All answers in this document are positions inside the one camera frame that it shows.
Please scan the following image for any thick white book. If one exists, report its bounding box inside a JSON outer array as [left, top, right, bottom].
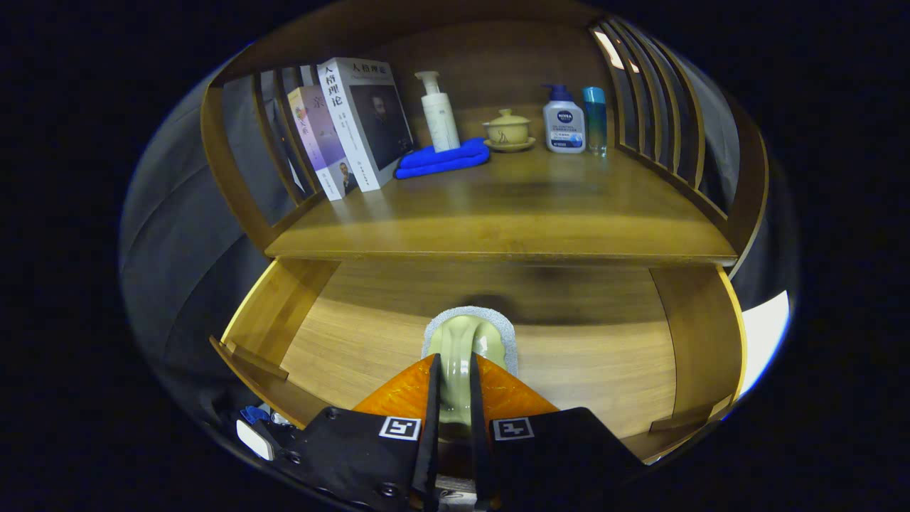
[[316, 57, 415, 193]]

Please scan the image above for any wooden drawer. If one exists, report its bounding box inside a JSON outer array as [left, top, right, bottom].
[[210, 256, 747, 466]]

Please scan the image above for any wooden countertop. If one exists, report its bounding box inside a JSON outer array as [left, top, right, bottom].
[[264, 146, 738, 265]]

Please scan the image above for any wooden cabinet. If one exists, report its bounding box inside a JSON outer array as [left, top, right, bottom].
[[200, 0, 770, 278]]

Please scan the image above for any yellow lidded tea cup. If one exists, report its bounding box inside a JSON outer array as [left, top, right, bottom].
[[483, 108, 537, 153]]

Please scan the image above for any teal bottle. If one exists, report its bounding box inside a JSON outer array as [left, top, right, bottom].
[[582, 86, 609, 157]]

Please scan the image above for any white appliance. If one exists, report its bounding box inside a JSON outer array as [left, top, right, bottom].
[[739, 290, 791, 399]]

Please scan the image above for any thin purple book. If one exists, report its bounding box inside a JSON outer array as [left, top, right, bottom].
[[287, 85, 358, 202]]

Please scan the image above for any white pump bottle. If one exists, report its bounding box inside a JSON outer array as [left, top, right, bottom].
[[414, 70, 461, 153]]

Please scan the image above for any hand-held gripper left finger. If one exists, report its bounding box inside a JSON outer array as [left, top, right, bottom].
[[281, 353, 441, 512]]

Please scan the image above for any white bottle with blue cap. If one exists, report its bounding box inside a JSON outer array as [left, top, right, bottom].
[[542, 84, 587, 154]]

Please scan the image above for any blue folded cloth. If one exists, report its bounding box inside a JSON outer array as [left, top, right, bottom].
[[394, 137, 491, 180]]

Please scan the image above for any black backdrop cloth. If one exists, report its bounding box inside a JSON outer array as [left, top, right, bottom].
[[119, 64, 801, 427]]

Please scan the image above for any small white rounded object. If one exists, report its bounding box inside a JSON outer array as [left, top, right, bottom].
[[236, 420, 277, 462]]

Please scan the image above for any green scrubber with grey pad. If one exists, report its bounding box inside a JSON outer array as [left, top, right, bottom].
[[421, 306, 518, 427]]

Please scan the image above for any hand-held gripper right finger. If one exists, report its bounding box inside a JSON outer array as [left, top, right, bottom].
[[469, 352, 644, 511]]

